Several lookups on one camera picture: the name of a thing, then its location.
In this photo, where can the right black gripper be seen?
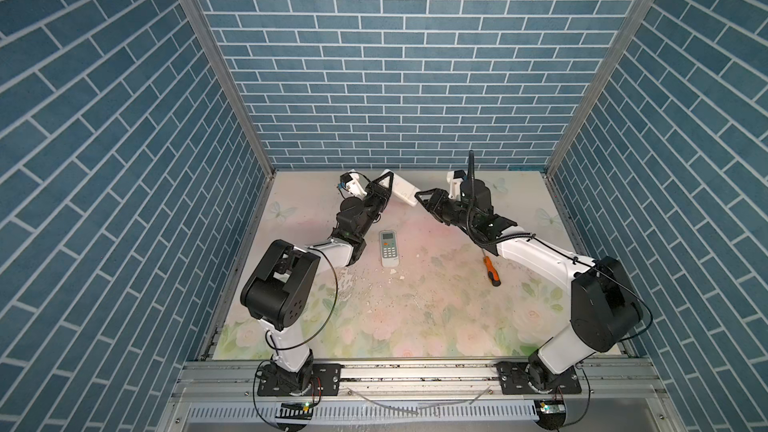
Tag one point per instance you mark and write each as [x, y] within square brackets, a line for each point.
[437, 202]

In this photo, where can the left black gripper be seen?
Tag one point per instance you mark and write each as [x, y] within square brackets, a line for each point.
[377, 195]

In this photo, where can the white remote control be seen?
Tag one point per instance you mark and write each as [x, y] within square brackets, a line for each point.
[388, 248]
[403, 189]

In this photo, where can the orange handled screwdriver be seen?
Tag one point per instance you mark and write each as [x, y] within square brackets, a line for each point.
[491, 271]

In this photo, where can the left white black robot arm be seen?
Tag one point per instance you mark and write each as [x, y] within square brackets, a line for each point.
[278, 289]

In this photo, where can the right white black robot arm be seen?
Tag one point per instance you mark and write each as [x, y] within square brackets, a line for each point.
[603, 305]

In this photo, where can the right controller board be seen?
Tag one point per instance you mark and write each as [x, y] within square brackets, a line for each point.
[551, 414]

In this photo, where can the controller board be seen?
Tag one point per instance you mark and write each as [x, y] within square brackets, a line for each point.
[551, 414]
[294, 414]

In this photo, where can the left controller board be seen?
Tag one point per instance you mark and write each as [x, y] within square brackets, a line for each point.
[294, 414]

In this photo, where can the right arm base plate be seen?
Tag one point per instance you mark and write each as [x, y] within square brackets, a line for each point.
[523, 377]

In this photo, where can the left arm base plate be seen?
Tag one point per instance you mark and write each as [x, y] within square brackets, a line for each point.
[274, 381]

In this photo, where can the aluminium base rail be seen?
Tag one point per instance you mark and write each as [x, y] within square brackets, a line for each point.
[618, 394]

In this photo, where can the left aluminium corner post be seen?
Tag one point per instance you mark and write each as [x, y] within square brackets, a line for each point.
[203, 32]

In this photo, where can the aluminium corner post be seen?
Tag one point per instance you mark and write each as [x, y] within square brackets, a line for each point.
[203, 32]
[619, 45]

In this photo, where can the right aluminium corner post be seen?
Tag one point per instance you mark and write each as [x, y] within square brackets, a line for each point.
[619, 45]

